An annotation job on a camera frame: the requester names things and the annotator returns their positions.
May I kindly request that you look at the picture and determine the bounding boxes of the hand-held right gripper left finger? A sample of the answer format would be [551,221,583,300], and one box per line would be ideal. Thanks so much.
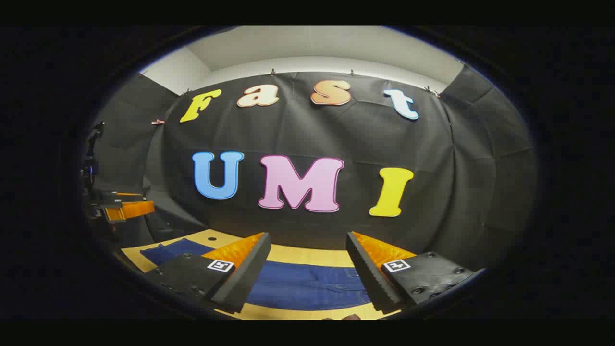
[143,232,272,314]

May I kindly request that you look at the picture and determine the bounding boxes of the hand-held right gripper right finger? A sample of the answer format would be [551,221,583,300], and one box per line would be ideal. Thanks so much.
[346,231,476,315]

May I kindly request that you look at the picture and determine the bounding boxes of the blue denim jeans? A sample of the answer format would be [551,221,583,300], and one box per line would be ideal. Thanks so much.
[140,238,373,311]

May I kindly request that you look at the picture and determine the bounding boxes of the black backdrop cloth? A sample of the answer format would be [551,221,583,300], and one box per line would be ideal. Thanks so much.
[89,65,539,270]

